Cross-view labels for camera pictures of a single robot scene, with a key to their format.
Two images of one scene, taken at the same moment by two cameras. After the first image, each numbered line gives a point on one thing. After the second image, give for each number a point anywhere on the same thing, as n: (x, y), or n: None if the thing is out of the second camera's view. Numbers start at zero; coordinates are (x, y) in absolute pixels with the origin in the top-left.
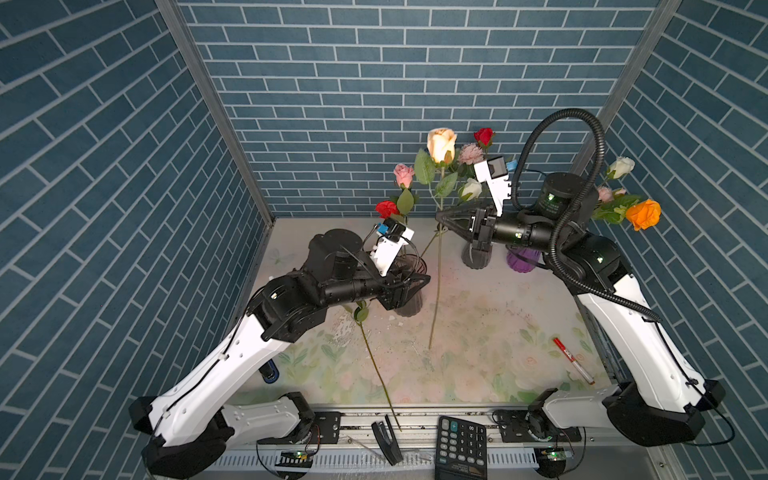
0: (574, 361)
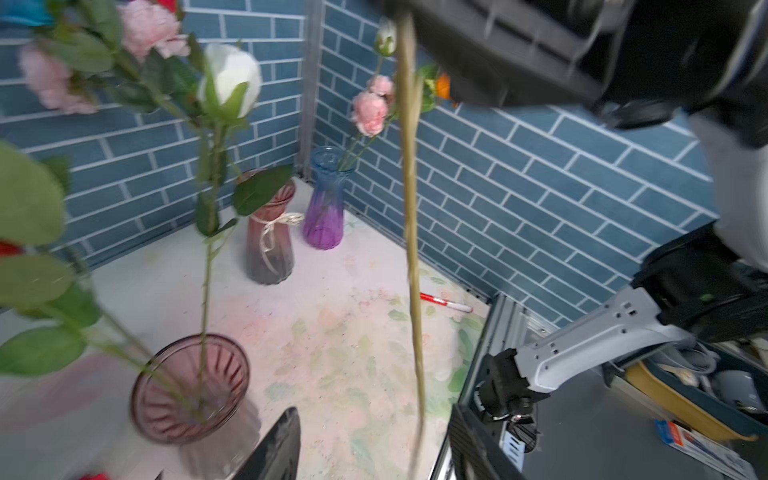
0: (448, 303)
